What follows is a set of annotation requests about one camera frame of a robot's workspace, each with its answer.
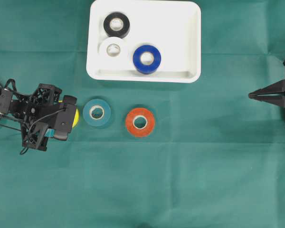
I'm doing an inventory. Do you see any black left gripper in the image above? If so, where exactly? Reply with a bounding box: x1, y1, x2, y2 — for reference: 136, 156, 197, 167
9, 84, 62, 152

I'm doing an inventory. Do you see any yellow tape roll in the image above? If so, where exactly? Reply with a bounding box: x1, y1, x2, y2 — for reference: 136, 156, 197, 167
72, 108, 80, 128

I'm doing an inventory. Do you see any white tape roll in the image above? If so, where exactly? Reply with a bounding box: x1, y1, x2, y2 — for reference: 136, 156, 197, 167
99, 37, 128, 58

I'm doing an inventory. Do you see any black tape roll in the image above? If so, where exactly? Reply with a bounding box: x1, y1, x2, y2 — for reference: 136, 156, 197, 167
103, 12, 130, 38

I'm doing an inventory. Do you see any blue tape roll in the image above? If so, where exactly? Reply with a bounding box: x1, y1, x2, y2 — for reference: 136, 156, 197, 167
133, 45, 162, 74

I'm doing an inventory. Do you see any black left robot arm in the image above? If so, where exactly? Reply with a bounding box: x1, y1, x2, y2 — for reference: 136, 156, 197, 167
0, 79, 62, 155

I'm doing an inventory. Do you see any green tape roll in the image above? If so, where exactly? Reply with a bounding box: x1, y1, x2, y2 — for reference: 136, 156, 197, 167
83, 99, 111, 127

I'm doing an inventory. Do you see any orange tape roll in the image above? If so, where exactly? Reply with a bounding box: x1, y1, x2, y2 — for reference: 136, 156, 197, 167
125, 108, 155, 137

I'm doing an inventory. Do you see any white plastic case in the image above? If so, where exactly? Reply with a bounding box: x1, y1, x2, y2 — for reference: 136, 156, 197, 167
86, 0, 201, 83

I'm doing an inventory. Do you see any green table cloth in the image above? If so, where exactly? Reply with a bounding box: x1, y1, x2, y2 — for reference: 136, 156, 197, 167
0, 0, 285, 228

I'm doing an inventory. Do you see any black camera cable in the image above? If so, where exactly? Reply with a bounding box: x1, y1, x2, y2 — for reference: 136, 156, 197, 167
0, 79, 68, 155

